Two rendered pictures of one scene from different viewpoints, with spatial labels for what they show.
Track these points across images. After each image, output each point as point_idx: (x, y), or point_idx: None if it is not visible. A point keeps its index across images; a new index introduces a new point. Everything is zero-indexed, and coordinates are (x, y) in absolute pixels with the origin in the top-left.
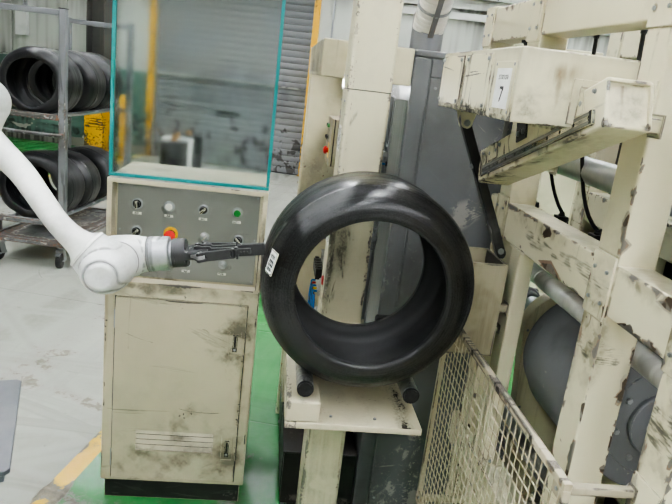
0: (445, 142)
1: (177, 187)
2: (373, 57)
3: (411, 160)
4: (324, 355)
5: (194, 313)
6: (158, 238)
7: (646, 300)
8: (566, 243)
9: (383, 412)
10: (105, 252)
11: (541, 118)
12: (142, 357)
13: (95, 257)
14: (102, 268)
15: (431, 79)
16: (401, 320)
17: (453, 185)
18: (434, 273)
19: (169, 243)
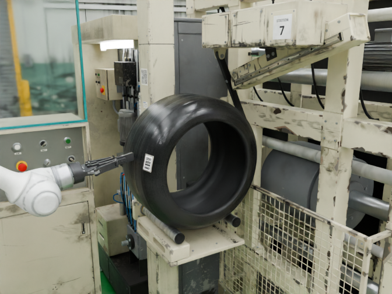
0: (192, 72)
1: (23, 131)
2: (161, 22)
3: (175, 86)
4: (188, 213)
5: (51, 216)
6: (59, 166)
7: (371, 132)
8: (296, 114)
9: (217, 238)
10: (44, 184)
11: (310, 41)
12: (18, 258)
13: (39, 189)
14: (48, 196)
15: (178, 34)
16: (205, 181)
17: None
18: (219, 148)
19: (69, 167)
